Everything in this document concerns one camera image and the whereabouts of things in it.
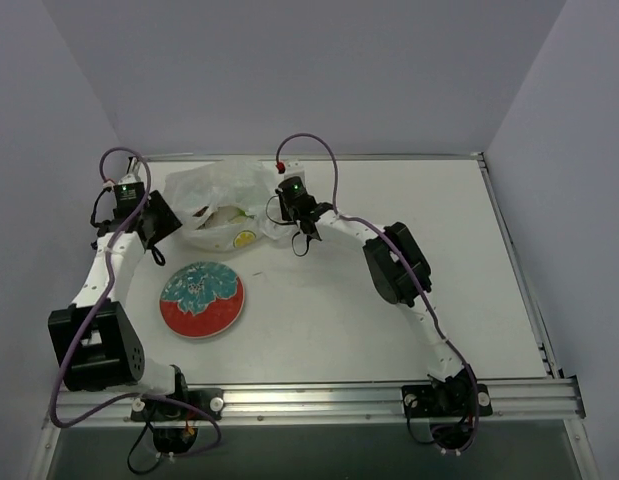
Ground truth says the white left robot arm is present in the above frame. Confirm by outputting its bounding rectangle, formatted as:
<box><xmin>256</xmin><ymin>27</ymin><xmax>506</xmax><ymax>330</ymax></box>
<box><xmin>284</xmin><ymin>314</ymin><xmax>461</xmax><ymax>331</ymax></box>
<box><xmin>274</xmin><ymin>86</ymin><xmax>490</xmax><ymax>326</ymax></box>
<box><xmin>48</xmin><ymin>178</ymin><xmax>191</xmax><ymax>419</ymax></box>

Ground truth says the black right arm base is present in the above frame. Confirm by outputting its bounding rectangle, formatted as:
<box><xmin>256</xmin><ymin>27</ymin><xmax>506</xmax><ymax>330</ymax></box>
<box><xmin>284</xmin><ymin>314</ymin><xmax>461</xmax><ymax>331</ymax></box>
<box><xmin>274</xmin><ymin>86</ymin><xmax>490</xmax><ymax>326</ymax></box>
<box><xmin>401</xmin><ymin>372</ymin><xmax>493</xmax><ymax>456</ymax></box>

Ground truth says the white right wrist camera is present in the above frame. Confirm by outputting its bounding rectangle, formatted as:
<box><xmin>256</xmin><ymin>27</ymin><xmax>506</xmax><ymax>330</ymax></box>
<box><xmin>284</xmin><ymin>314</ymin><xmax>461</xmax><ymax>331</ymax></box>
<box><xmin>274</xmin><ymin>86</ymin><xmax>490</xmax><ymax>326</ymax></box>
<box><xmin>275</xmin><ymin>159</ymin><xmax>305</xmax><ymax>182</ymax></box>

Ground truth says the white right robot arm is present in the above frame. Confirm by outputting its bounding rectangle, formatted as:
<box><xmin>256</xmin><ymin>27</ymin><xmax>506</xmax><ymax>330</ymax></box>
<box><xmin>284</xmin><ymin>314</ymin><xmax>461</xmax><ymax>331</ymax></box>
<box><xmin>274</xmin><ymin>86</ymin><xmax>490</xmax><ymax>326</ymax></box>
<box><xmin>276</xmin><ymin>176</ymin><xmax>478</xmax><ymax>413</ymax></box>

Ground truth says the fake longan bunch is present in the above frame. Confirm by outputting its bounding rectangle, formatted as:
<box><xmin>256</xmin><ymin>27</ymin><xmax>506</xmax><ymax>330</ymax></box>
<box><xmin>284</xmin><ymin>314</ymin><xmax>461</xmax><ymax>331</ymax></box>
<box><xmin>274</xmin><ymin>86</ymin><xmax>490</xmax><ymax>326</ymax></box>
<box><xmin>192</xmin><ymin>206</ymin><xmax>214</xmax><ymax>224</ymax></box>

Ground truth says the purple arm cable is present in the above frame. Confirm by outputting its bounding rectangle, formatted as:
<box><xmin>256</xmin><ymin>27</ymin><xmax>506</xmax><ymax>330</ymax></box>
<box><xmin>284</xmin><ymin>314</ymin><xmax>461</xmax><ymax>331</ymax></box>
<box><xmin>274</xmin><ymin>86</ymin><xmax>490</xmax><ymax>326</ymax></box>
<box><xmin>48</xmin><ymin>146</ymin><xmax>223</xmax><ymax>459</ymax></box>
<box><xmin>276</xmin><ymin>133</ymin><xmax>480</xmax><ymax>449</ymax></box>

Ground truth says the red and teal plate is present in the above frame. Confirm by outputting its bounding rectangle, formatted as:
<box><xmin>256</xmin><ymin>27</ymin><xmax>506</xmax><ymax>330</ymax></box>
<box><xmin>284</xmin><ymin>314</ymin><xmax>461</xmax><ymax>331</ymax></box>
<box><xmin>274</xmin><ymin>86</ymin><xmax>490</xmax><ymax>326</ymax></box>
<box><xmin>159</xmin><ymin>261</ymin><xmax>245</xmax><ymax>339</ymax></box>

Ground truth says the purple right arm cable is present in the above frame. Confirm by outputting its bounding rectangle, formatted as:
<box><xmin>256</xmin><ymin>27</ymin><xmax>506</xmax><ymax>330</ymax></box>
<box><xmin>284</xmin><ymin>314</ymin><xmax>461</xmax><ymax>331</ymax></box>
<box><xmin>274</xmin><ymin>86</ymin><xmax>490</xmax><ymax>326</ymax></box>
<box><xmin>276</xmin><ymin>133</ymin><xmax>480</xmax><ymax>449</ymax></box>

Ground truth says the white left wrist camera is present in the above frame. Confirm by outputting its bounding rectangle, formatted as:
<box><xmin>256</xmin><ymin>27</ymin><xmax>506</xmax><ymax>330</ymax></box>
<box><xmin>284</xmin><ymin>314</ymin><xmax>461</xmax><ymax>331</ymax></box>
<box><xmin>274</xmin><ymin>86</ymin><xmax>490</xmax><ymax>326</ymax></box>
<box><xmin>102</xmin><ymin>173</ymin><xmax>145</xmax><ymax>196</ymax></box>

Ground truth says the white plastic bag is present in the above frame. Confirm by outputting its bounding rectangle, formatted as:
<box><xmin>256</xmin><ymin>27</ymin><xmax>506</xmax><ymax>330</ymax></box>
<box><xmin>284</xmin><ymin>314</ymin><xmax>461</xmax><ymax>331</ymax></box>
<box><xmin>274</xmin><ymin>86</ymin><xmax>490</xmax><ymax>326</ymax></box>
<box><xmin>163</xmin><ymin>160</ymin><xmax>295</xmax><ymax>253</ymax></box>

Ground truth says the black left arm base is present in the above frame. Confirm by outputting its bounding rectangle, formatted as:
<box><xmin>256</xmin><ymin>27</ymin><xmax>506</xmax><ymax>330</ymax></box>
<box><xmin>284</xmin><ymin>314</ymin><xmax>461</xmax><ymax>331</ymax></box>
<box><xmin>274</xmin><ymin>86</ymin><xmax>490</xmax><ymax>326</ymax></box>
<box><xmin>130</xmin><ymin>386</ymin><xmax>225</xmax><ymax>457</ymax></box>

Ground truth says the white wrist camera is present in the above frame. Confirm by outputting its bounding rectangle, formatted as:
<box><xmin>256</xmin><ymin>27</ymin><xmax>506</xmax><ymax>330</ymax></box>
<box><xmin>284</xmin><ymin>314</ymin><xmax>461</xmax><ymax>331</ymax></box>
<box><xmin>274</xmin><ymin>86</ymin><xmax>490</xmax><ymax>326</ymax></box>
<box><xmin>275</xmin><ymin>159</ymin><xmax>305</xmax><ymax>182</ymax></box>
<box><xmin>102</xmin><ymin>173</ymin><xmax>145</xmax><ymax>196</ymax></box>

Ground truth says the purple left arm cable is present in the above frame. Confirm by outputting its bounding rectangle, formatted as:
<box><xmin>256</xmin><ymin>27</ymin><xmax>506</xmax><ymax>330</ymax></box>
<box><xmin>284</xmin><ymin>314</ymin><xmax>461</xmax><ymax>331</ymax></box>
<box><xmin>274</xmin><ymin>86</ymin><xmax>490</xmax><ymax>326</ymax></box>
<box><xmin>48</xmin><ymin>146</ymin><xmax>223</xmax><ymax>459</ymax></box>

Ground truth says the aluminium front rail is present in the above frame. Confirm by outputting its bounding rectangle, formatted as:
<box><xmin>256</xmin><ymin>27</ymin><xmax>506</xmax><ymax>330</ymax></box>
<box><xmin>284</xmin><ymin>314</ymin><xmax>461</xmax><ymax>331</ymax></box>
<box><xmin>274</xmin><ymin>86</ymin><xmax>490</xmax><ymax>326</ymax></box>
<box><xmin>41</xmin><ymin>377</ymin><xmax>587</xmax><ymax>426</ymax></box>

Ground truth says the green fake starfruit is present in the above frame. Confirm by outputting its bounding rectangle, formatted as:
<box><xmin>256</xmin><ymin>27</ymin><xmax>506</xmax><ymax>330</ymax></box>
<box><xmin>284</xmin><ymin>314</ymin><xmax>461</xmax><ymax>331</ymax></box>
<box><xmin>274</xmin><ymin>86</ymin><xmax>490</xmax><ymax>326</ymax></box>
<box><xmin>229</xmin><ymin>210</ymin><xmax>253</xmax><ymax>224</ymax></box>

